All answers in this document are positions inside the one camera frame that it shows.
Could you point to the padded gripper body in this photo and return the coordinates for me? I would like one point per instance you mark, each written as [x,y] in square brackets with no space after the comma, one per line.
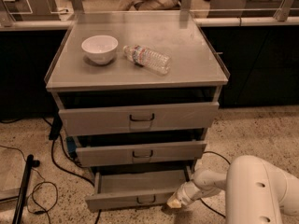
[186,192]

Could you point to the grey bottom drawer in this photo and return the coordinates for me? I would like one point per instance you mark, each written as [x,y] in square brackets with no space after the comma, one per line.
[130,190]

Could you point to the grey drawer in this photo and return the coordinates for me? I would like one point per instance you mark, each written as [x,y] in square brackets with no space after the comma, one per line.
[130,190]
[145,153]
[138,118]

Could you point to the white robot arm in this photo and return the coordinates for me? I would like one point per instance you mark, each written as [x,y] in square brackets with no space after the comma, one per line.
[256,191]

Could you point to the grey middle drawer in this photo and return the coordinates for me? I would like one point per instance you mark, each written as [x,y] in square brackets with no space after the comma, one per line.
[145,153]

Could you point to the grey metal drawer cabinet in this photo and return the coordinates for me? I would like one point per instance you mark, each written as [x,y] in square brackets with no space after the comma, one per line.
[196,74]

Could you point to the grey top drawer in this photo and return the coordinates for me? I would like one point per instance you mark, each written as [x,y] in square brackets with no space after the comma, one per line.
[138,118]

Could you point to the clear plastic water bottle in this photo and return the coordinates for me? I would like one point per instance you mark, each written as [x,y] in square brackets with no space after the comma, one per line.
[148,58]

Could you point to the black metal stand bar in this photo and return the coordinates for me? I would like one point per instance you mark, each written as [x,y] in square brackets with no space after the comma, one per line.
[29,164]

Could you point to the white ceramic bowl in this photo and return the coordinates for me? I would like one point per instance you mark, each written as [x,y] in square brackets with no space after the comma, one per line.
[100,49]

